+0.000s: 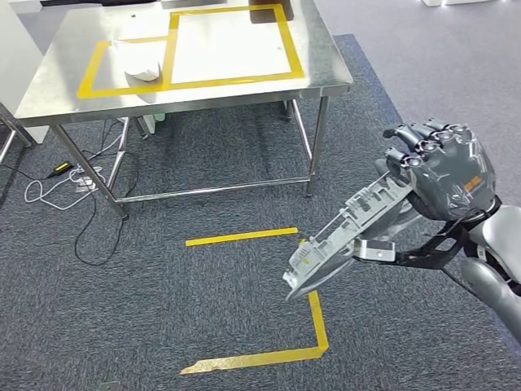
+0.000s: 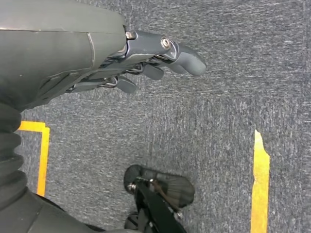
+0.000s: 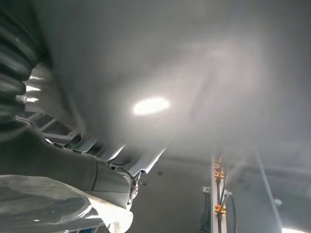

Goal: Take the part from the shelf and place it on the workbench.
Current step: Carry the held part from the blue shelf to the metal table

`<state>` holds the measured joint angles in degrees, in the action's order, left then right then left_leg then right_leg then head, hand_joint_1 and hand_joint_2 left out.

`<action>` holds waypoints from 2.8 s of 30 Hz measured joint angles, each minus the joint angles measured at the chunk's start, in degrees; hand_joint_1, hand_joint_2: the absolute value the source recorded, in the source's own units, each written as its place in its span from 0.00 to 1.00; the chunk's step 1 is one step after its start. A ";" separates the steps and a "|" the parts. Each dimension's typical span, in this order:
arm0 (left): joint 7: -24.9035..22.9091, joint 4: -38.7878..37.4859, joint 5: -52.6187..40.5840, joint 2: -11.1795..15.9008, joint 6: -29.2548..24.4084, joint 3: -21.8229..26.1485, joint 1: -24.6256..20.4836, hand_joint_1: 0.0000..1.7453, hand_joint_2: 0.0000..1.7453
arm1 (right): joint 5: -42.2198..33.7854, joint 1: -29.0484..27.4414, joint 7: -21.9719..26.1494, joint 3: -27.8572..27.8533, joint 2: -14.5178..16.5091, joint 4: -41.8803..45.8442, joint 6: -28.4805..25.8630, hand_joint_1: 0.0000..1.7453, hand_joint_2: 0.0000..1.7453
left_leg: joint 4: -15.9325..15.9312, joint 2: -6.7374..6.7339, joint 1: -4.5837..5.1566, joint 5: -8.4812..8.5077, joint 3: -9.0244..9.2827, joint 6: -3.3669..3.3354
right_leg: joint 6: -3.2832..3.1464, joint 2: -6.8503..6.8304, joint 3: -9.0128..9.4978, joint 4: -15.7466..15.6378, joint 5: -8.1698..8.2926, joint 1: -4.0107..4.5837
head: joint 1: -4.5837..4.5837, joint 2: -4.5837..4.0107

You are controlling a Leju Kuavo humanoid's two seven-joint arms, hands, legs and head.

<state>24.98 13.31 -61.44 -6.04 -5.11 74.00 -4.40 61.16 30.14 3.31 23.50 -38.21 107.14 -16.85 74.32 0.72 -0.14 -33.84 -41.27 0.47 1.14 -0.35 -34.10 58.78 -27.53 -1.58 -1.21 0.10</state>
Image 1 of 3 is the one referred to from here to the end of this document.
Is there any white plastic mirror cover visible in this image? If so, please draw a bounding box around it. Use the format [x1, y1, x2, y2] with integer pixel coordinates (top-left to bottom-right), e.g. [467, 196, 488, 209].
[112, 38, 161, 83]

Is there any black adapter yellow label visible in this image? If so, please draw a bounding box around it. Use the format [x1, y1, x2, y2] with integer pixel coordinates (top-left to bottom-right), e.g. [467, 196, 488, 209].
[47, 160, 75, 180]

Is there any stainless steel workbench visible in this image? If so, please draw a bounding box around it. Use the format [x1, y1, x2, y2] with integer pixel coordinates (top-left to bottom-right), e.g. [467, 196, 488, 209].
[14, 0, 354, 222]

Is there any white cable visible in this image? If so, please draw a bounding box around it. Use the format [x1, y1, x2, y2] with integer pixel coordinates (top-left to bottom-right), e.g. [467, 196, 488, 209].
[23, 132, 123, 213]

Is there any grey metal stand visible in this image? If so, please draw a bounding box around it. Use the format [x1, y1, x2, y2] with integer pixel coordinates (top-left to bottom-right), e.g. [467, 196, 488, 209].
[0, 102, 33, 164]

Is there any black cable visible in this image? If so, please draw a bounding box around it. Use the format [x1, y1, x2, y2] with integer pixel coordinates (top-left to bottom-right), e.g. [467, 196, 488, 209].
[0, 118, 140, 267]

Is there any grey plastic wheel hubcap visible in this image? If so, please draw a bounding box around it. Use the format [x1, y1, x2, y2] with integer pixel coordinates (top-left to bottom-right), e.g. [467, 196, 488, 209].
[283, 174, 422, 302]

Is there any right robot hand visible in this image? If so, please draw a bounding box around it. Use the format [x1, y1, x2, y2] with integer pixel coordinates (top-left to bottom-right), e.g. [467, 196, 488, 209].
[374, 117, 502, 222]

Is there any black camera bracket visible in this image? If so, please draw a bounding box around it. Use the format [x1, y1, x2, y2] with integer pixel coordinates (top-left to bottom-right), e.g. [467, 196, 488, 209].
[393, 213, 475, 271]

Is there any white power strip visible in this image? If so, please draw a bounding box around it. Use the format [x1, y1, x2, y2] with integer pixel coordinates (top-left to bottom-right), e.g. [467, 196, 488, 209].
[75, 175, 98, 193]

